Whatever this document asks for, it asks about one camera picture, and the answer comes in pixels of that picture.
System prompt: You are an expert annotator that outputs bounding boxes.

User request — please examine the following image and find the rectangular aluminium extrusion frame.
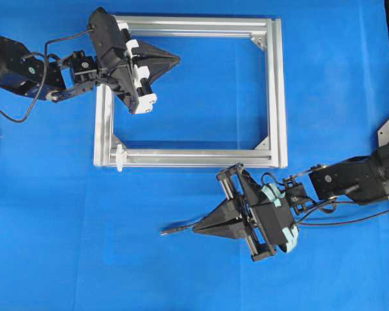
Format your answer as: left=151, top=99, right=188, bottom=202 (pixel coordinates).
left=93, top=16, right=288, bottom=168

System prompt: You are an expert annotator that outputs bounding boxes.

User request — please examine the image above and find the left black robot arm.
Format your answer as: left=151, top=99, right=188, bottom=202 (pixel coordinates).
left=0, top=7, right=180, bottom=114

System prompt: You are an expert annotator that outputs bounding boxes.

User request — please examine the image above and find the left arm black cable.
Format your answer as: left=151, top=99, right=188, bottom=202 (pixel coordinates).
left=0, top=27, right=95, bottom=124

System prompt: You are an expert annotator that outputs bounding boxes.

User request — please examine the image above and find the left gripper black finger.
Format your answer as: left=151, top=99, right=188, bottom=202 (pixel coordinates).
left=138, top=41, right=180, bottom=63
left=136, top=58, right=181, bottom=84

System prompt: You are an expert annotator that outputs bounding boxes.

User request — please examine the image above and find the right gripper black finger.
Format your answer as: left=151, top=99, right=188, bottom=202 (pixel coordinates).
left=199, top=197, right=246, bottom=229
left=193, top=222, right=248, bottom=239

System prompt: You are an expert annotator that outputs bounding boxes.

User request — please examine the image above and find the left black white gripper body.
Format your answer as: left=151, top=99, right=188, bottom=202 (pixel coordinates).
left=88, top=7, right=157, bottom=114

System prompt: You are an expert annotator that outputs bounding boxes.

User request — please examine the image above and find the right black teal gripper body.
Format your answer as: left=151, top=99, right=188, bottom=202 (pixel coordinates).
left=217, top=163, right=299, bottom=262

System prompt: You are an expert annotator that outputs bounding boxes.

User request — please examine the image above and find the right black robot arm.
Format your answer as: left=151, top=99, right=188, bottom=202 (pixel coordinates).
left=193, top=143, right=389, bottom=261

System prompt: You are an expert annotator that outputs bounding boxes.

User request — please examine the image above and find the white string loop clip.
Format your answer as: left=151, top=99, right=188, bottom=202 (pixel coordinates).
left=115, top=144, right=127, bottom=172

